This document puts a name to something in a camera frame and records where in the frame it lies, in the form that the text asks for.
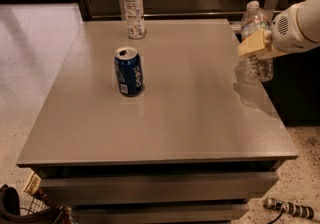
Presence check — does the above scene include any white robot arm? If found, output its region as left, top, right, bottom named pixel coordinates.
left=238, top=0, right=320, bottom=59

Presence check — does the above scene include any tall clear labelled bottle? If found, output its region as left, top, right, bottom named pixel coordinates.
left=124, top=0, right=146, bottom=39

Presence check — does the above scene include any wire basket with bag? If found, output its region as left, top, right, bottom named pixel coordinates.
left=0, top=184, right=74, bottom=224

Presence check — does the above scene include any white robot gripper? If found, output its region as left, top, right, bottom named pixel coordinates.
left=238, top=2, right=315, bottom=57

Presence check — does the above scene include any grey low side shelf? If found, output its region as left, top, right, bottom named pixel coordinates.
left=230, top=21, right=241, bottom=34

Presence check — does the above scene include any clear crinkled water bottle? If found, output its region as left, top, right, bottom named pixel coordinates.
left=241, top=1, right=274, bottom=83

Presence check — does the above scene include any tan paper label tag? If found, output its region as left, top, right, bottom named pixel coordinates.
left=24, top=173, right=41, bottom=196

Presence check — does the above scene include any black white patterned handle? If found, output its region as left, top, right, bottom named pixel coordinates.
left=264, top=198, right=320, bottom=221

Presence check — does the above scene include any grey drawer cabinet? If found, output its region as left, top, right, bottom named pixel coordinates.
left=18, top=20, right=298, bottom=224

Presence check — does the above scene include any blue Pepsi can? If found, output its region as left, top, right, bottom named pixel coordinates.
left=114, top=47, right=144, bottom=97

